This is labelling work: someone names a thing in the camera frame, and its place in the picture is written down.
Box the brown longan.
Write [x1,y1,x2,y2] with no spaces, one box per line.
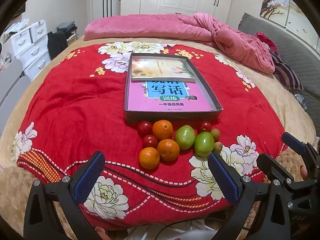
[210,128,221,141]
[213,141,223,153]

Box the green fruit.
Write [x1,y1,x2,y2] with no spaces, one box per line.
[194,132,215,157]
[174,125,196,150]

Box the red cherry tomato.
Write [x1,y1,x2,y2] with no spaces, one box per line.
[142,134,158,148]
[137,121,152,135]
[199,121,212,133]

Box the orange mandarin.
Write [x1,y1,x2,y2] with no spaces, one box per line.
[157,139,180,162]
[139,147,160,170]
[152,120,173,140]

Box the striped purple pillow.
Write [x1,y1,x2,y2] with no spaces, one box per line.
[270,51,304,91]

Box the grey shallow box tray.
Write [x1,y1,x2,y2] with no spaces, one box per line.
[124,53,223,122]

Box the grey headboard cushion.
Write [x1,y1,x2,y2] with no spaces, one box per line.
[238,13,319,134]

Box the pink Chinese workbook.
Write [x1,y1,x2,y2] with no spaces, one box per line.
[127,81,214,112]

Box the sunflower cover book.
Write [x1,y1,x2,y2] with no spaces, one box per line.
[131,59,196,83]

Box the pink quilt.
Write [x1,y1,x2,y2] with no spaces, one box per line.
[84,12,275,74]

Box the white drawer cabinet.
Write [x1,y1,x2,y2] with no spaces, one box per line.
[2,20,51,81]

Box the black clothes pile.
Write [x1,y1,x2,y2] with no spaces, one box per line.
[47,31,68,60]

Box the floral wall painting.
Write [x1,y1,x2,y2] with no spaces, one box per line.
[260,0,319,51]

